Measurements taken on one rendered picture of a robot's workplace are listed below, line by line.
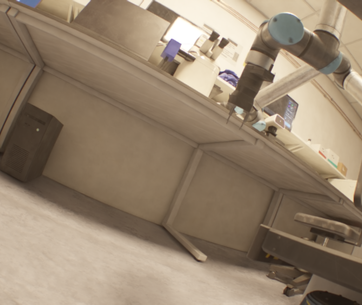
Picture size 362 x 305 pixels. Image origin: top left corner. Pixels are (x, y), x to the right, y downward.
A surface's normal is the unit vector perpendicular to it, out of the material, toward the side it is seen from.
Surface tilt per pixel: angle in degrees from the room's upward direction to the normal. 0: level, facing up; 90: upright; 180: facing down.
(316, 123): 90
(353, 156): 90
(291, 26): 115
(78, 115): 90
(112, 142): 90
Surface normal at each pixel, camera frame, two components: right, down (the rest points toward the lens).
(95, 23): 0.38, -0.07
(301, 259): -0.79, -0.42
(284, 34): -0.15, 0.22
